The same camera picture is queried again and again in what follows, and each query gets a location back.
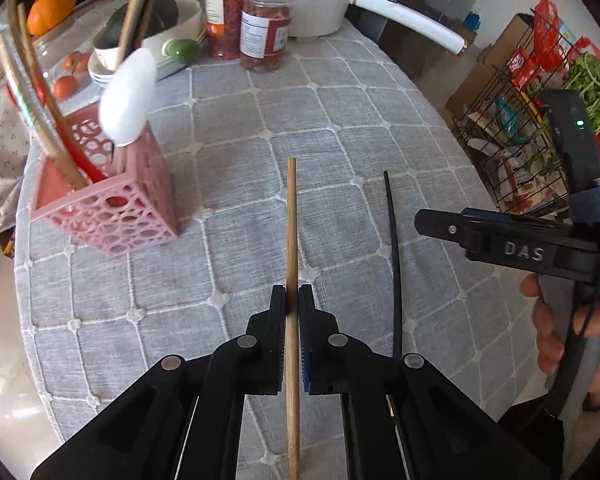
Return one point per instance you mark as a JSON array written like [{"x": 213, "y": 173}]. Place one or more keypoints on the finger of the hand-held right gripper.
[{"x": 440, "y": 225}]

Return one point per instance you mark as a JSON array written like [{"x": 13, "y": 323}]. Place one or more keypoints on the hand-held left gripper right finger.
[{"x": 306, "y": 355}]

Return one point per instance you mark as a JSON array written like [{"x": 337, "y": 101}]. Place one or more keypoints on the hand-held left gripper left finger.
[{"x": 279, "y": 355}]

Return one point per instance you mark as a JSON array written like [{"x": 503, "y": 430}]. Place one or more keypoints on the black chopstick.
[{"x": 394, "y": 270}]

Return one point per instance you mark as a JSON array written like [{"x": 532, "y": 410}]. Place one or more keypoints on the brown bamboo chopstick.
[{"x": 293, "y": 240}]

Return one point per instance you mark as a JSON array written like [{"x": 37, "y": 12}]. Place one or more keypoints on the pink perforated utensil basket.
[{"x": 130, "y": 210}]

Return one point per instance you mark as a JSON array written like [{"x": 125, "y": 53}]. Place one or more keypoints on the red plastic spoon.
[{"x": 92, "y": 170}]

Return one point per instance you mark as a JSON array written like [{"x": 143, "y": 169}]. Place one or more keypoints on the white plastic spoon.
[{"x": 127, "y": 95}]

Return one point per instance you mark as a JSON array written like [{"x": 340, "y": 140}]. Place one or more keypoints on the pile of wooden chopsticks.
[{"x": 27, "y": 105}]

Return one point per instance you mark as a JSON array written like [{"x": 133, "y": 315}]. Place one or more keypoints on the green leafy vegetables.
[{"x": 592, "y": 85}]

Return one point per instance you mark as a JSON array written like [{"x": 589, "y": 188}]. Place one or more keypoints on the teal packet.
[{"x": 511, "y": 120}]

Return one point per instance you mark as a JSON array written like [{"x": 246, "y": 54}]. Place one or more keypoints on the red snack packets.
[{"x": 542, "y": 45}]

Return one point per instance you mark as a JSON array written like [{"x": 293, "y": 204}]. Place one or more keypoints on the cardboard box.
[{"x": 495, "y": 55}]

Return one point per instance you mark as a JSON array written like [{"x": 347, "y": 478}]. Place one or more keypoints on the grey checked tablecloth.
[{"x": 240, "y": 160}]

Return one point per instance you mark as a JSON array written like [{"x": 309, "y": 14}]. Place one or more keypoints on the dried red fruit jar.
[{"x": 267, "y": 35}]

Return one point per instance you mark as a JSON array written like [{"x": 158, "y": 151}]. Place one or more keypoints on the goji berry jar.
[{"x": 225, "y": 20}]

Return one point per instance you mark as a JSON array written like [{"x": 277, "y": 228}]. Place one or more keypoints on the white stacked dish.
[{"x": 175, "y": 67}]

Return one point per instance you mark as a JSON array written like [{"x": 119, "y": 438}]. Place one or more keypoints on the white flower print baking dish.
[{"x": 185, "y": 25}]

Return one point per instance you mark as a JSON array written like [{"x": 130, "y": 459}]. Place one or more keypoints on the floral cloth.
[{"x": 0, "y": 160}]

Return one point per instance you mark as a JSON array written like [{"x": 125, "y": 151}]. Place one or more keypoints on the small tangerine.
[
  {"x": 65, "y": 87},
  {"x": 76, "y": 62}
]

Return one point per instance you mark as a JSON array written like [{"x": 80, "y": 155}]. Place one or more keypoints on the green kabocha squash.
[{"x": 162, "y": 12}]

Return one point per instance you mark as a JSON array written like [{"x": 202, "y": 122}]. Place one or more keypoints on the clear glass jar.
[{"x": 50, "y": 55}]

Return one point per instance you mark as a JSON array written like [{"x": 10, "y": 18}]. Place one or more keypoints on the large orange fruit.
[{"x": 50, "y": 10}]

